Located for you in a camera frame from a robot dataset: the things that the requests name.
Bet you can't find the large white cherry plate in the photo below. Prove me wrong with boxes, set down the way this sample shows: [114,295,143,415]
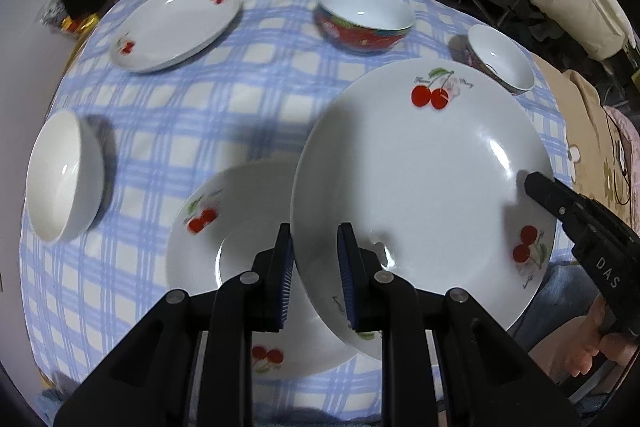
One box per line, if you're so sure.
[291,58,556,358]

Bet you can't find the plain white bowl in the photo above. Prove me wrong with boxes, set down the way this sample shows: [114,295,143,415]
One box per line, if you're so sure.
[26,109,104,244]

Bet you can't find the right hand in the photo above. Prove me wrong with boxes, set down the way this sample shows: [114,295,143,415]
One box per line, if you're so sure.
[529,295,638,381]

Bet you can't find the beige bear blanket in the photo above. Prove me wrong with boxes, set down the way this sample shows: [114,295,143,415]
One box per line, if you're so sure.
[534,56,639,231]

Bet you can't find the white cherry plate underneath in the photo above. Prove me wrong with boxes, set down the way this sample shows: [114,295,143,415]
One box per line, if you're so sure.
[165,160,356,378]

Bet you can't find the small patterned bowl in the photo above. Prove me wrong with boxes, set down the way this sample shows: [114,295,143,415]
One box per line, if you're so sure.
[465,24,535,95]

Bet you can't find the large red patterned bowl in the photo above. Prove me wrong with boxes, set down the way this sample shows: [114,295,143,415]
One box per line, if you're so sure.
[314,0,416,53]

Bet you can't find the far white cherry plate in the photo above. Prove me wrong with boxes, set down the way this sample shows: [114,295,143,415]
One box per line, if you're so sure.
[108,0,242,74]

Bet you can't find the yellow red snack bag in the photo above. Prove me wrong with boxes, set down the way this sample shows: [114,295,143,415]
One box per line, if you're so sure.
[60,14,100,36]

